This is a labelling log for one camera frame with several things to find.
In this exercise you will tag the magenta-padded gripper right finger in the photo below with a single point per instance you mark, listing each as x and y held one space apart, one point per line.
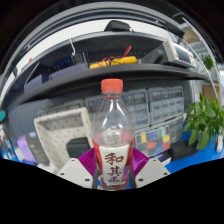
151 172

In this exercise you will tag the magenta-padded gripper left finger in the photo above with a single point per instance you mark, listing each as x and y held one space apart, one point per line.
75 173

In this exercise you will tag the clear bottle with red cap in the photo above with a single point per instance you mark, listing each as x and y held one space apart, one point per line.
112 160

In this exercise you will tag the black box with white label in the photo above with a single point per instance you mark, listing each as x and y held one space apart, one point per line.
163 157

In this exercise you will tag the black zip case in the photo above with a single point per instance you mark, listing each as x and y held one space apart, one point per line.
78 148

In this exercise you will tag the clear organizer with coloured parts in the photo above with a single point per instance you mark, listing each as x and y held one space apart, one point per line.
151 141

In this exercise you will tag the flat black case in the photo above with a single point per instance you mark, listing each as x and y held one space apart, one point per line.
183 150

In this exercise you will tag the dark grey product box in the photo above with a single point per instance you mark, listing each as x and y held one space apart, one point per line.
38 146

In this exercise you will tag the white perforated tray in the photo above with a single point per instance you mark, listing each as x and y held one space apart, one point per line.
56 130

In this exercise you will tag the grey small-parts drawer cabinet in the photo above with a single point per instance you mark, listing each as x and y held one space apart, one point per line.
138 106
166 103
176 128

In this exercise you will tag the green potted plant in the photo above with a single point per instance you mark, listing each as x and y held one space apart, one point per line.
203 123

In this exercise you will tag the dark grey pegboard panel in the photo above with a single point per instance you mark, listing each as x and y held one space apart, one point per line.
23 116

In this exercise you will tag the dark overhead shelf unit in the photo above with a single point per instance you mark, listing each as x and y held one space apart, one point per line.
116 71

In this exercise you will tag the small hanging green plant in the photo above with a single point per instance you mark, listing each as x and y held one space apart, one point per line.
207 62

